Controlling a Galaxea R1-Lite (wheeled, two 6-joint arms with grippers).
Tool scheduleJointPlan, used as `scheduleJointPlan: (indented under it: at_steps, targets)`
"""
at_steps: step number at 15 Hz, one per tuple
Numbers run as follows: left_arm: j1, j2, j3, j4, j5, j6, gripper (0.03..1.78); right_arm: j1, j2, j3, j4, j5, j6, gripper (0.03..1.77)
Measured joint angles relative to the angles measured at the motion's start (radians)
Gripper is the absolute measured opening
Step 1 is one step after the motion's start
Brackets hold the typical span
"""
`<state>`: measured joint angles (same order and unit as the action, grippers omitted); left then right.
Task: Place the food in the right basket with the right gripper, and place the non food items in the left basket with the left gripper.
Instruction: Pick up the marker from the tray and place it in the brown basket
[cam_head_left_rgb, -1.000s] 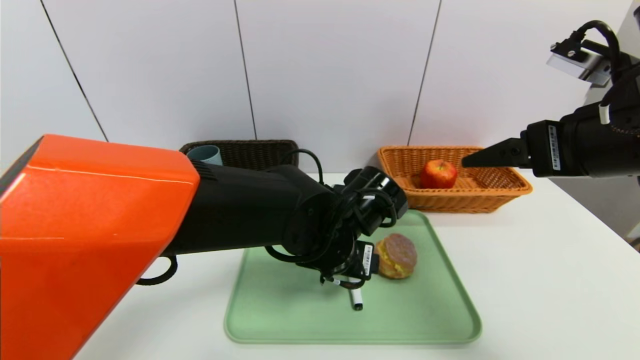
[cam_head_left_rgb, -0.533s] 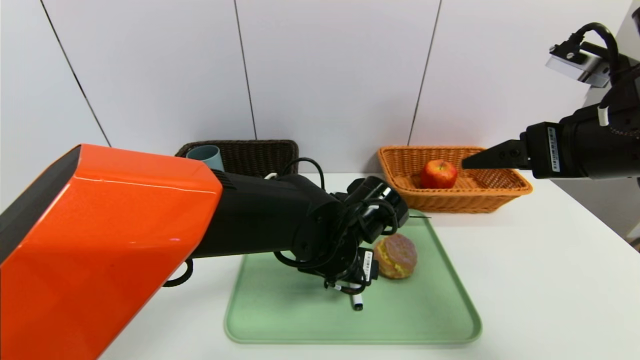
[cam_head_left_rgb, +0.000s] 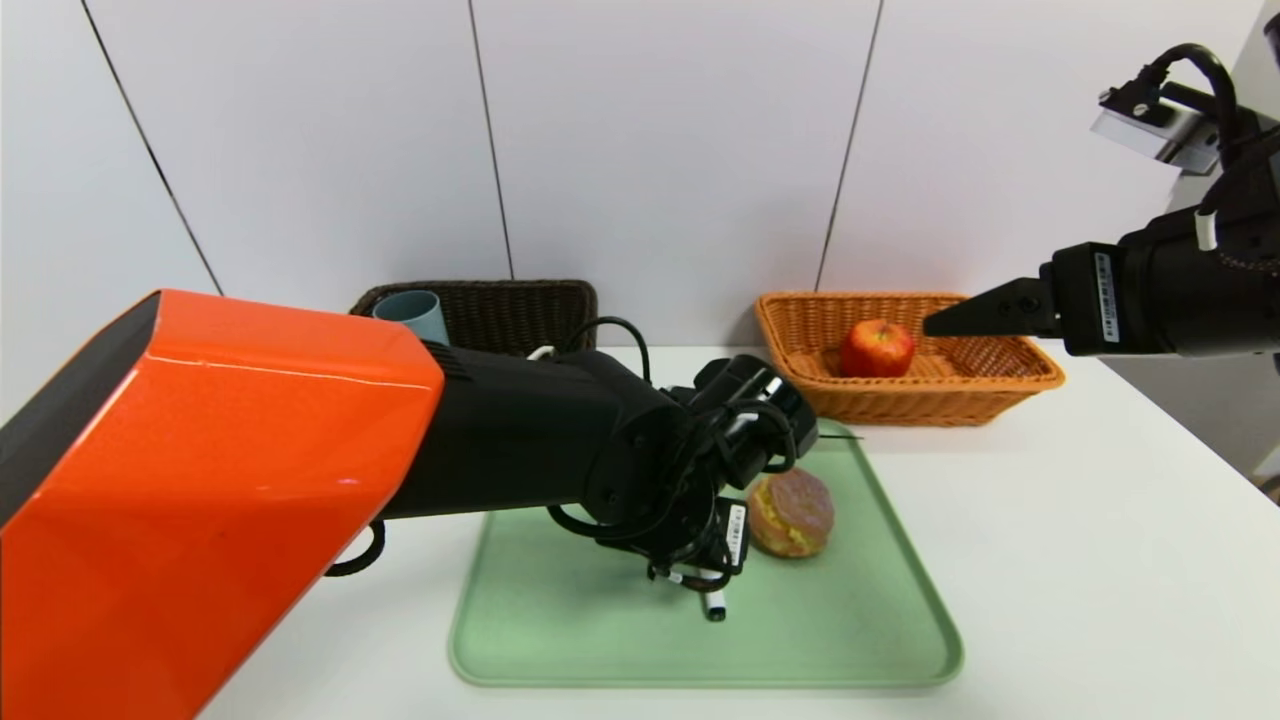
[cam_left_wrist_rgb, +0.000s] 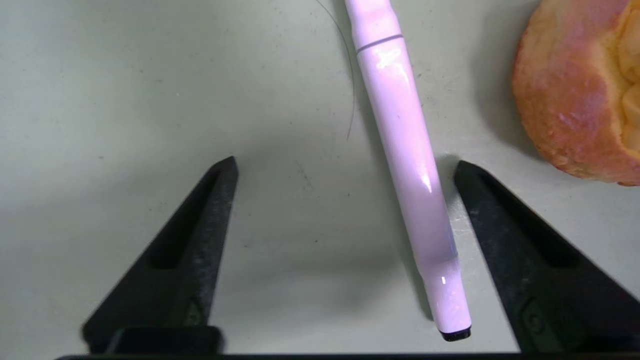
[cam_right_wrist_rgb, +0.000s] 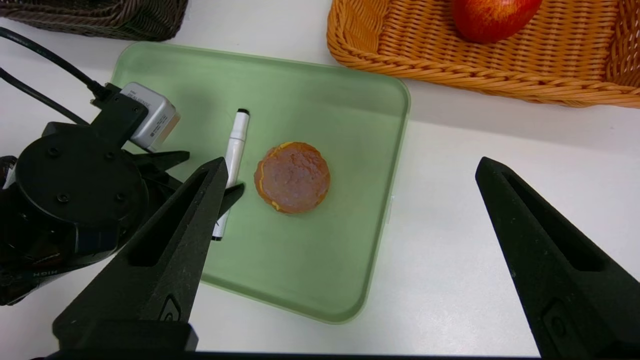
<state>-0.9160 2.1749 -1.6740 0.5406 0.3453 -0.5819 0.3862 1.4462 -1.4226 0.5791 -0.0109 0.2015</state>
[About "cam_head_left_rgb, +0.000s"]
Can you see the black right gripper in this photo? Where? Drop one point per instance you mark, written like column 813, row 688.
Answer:
column 1098, row 297

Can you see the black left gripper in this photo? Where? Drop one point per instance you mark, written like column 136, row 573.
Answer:
column 733, row 537

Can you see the white marker pen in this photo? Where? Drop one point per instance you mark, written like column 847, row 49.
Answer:
column 714, row 605

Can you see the red yellow apple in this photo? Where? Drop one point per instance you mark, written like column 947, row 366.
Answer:
column 877, row 350

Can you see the blue-grey plastic cup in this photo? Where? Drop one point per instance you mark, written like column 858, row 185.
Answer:
column 415, row 315

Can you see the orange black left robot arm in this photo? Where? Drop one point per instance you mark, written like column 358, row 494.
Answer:
column 200, row 500

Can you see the orange wicker basket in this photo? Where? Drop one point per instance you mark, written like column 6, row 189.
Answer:
column 900, row 405

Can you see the dark brown wicker basket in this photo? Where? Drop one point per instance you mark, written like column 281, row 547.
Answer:
column 520, row 310

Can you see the pink cream-filled bun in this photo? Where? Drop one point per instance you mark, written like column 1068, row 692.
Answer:
column 795, row 512

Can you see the light green plastic tray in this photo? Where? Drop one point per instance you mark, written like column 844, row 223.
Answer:
column 820, row 630

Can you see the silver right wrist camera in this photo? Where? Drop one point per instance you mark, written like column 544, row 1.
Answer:
column 1150, row 135

